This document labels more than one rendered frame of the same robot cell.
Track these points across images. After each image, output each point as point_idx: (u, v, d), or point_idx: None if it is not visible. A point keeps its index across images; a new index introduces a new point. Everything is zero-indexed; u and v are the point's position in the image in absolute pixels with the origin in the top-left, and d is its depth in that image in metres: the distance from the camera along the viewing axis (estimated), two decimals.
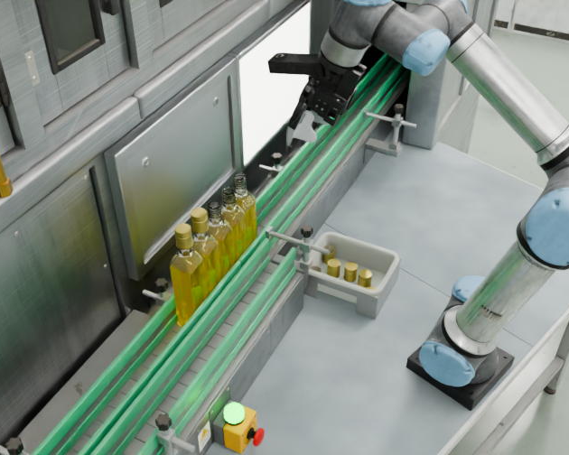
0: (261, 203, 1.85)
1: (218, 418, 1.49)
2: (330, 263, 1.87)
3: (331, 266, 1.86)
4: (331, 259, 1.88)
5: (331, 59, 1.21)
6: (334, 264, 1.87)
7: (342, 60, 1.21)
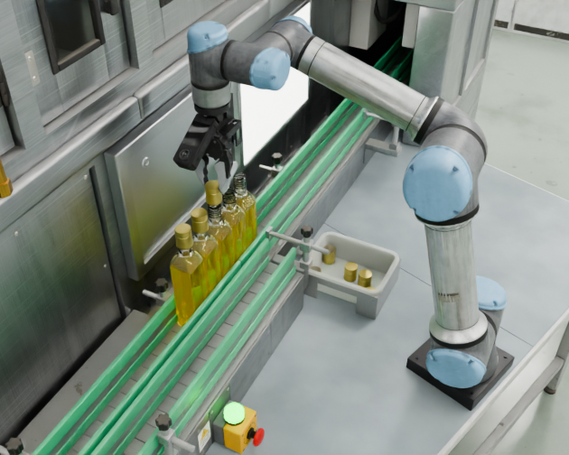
0: (261, 203, 1.85)
1: (218, 418, 1.49)
2: (213, 187, 1.49)
3: (219, 186, 1.49)
4: (205, 188, 1.49)
5: (227, 102, 1.37)
6: (215, 184, 1.50)
7: (230, 94, 1.38)
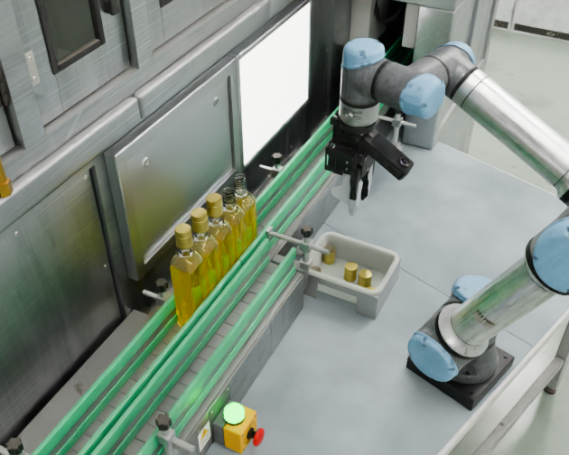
0: (261, 203, 1.85)
1: (218, 418, 1.49)
2: (214, 199, 1.51)
3: (219, 199, 1.51)
4: (206, 200, 1.52)
5: None
6: (216, 197, 1.52)
7: None
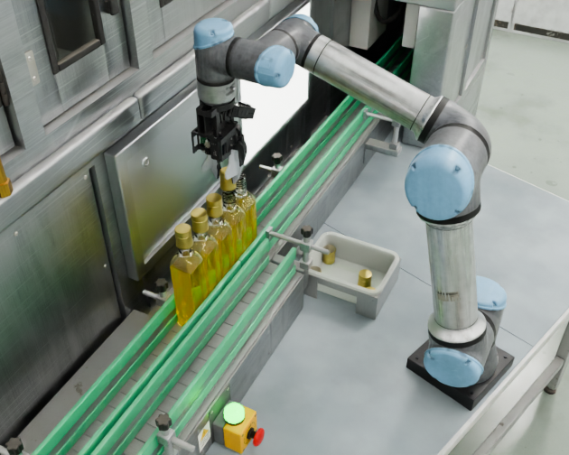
0: (261, 203, 1.85)
1: (218, 418, 1.49)
2: (214, 199, 1.51)
3: (219, 199, 1.51)
4: (206, 200, 1.52)
5: None
6: (216, 197, 1.52)
7: (197, 89, 1.39)
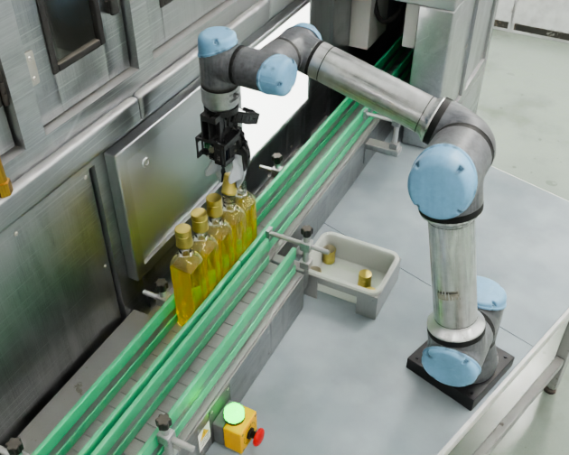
0: (261, 203, 1.85)
1: (218, 418, 1.49)
2: (214, 199, 1.51)
3: (219, 199, 1.51)
4: (206, 200, 1.52)
5: None
6: (216, 197, 1.52)
7: (201, 96, 1.41)
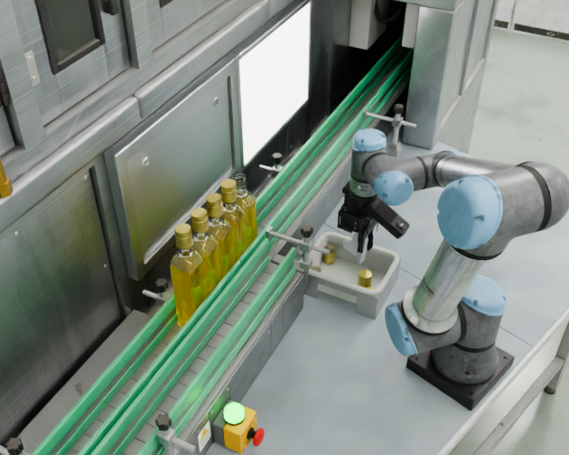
0: (261, 203, 1.85)
1: (218, 418, 1.49)
2: (214, 199, 1.51)
3: (219, 199, 1.51)
4: (206, 200, 1.52)
5: None
6: (216, 197, 1.52)
7: None
